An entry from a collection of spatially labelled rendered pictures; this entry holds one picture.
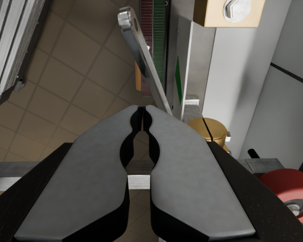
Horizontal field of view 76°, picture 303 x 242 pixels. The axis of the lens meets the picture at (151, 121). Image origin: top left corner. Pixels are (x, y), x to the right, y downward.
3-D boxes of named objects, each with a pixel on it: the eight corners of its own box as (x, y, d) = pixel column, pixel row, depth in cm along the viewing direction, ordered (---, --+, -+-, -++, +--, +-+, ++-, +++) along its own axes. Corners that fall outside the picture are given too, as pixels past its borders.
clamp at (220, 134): (176, 182, 34) (180, 209, 30) (183, 116, 27) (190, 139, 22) (208, 182, 34) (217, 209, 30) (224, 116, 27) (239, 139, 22)
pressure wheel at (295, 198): (223, 168, 36) (251, 232, 26) (233, 132, 31) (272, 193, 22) (266, 167, 36) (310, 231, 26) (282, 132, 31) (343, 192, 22)
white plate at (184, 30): (168, 143, 44) (173, 177, 36) (177, 14, 31) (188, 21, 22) (170, 143, 44) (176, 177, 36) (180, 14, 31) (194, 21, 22)
